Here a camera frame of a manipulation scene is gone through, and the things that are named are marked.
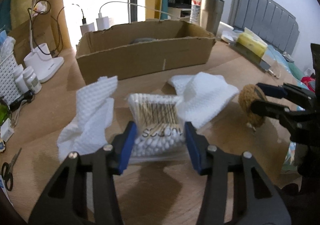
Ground brown plush toy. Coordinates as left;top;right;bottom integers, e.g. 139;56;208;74
238;84;267;130

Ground white cloth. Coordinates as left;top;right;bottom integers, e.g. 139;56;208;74
168;72;239;129
57;76;118;162

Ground cotton swab bag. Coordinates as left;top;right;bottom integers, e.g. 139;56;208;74
127;93;187;163

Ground black smartphone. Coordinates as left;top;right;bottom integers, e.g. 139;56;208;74
229;42;271;72

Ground yellow tissue pack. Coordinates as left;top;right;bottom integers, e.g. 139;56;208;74
236;27;268;58

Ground black scissors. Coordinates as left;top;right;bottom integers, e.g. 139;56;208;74
1;148;22;191

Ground white lidded container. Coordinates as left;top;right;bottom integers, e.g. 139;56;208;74
216;21;234;37

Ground grey bed headboard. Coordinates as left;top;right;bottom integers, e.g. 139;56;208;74
228;0;299;54

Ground white plug adapter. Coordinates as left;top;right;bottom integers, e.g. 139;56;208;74
1;118;14;142

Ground green glass bottle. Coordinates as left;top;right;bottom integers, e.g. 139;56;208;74
0;97;11;126

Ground steel travel tumbler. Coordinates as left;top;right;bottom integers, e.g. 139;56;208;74
200;0;224;35

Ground black flashlight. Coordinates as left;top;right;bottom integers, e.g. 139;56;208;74
9;90;35;112

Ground white plastic basket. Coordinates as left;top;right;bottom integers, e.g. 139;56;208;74
0;52;21;105

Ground white pill bottle right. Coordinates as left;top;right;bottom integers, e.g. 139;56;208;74
22;66;42;94

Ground white pill bottle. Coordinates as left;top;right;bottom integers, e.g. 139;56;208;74
12;64;29;95
22;66;42;94

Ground brown cardboard box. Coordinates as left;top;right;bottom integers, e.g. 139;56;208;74
76;20;216;84

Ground clear water bottle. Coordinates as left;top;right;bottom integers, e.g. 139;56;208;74
189;0;201;25

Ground white pill bottle left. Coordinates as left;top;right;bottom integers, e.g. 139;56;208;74
12;64;29;95

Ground white desk lamp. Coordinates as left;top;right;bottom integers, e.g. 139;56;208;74
24;0;64;83

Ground white charger with black cable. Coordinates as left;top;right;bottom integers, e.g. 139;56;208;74
27;0;96;57

